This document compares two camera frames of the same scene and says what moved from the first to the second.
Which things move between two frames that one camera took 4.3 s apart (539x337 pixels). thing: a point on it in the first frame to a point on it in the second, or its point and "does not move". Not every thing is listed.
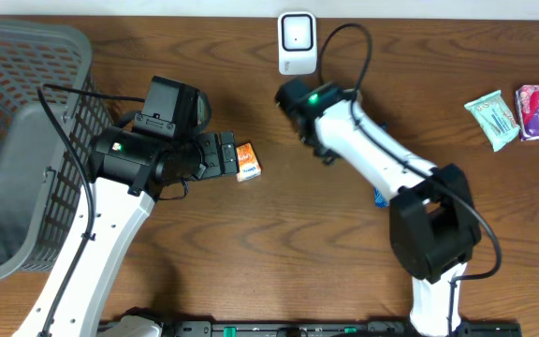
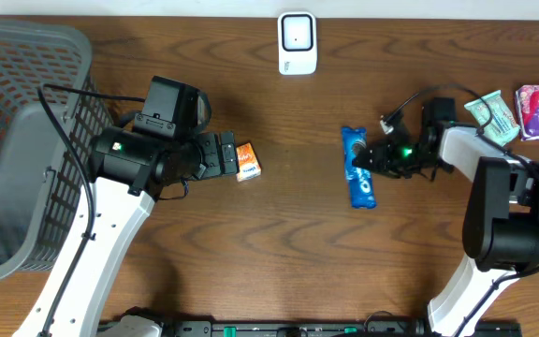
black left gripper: x=211 y=154 does not move
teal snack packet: x=494 y=119 does not move
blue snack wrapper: x=380 y=200 to x=360 y=181
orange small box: x=247 y=163 does not move
